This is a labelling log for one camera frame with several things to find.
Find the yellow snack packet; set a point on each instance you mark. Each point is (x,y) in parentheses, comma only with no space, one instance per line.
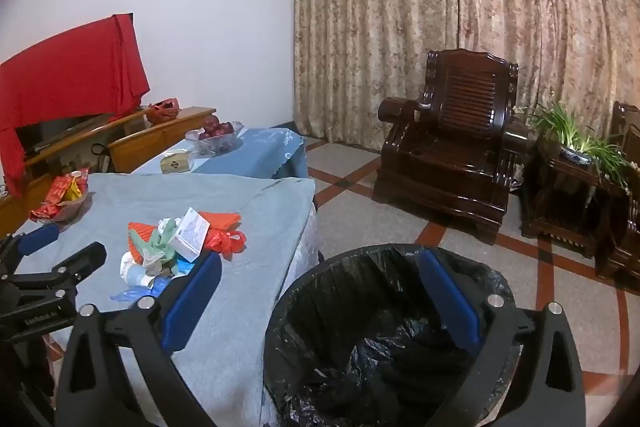
(75,191)

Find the dark wooden side table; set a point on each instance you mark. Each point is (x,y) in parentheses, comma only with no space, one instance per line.
(560,197)

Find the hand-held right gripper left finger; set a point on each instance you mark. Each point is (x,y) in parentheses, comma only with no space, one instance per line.
(192,302)

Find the red cloth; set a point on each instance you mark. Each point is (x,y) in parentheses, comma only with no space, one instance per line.
(65,72)

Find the red plastic bag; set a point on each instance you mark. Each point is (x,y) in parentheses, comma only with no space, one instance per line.
(227,242)

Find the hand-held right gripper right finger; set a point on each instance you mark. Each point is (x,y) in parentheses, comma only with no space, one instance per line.
(450,302)

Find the red snack packets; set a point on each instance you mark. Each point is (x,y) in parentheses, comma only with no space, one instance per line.
(75,211)

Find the blue plastic bag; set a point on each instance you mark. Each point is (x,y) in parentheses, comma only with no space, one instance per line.
(145,293)

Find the red apple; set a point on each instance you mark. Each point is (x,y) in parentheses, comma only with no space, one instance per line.
(226,128)
(211,123)

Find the white medicine box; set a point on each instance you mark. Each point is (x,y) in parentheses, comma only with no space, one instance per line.
(192,234)

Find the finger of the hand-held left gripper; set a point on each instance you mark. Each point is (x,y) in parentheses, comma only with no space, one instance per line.
(40,238)
(85,259)

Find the potted green plant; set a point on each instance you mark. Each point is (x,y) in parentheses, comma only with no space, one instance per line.
(575,154)

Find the white quilted table skirt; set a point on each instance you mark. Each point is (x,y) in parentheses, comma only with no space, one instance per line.
(312,247)

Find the red woven basket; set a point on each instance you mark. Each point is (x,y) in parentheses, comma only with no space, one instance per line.
(162,111)

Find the glass fruit bowl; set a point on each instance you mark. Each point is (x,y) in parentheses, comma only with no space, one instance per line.
(215,145)

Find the blue tablecloth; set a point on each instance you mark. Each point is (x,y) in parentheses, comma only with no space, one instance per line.
(270,152)

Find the pale green glove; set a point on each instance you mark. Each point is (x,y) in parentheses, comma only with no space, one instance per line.
(155,249)

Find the black television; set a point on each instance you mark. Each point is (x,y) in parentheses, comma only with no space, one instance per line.
(55,132)

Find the beige tissue box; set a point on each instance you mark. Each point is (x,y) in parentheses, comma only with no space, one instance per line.
(176,163)

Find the beige patterned curtain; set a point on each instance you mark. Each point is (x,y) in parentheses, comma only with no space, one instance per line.
(400,32)

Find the black bagged trash bin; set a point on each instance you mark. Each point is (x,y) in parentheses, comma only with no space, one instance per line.
(360,357)

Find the orange foam net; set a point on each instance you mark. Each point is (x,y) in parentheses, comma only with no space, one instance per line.
(137,234)
(220,219)

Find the dark wooden armchair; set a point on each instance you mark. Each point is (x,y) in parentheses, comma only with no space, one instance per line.
(450,157)
(625,247)

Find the wooden television cabinet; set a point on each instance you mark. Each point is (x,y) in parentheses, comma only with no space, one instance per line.
(150,142)

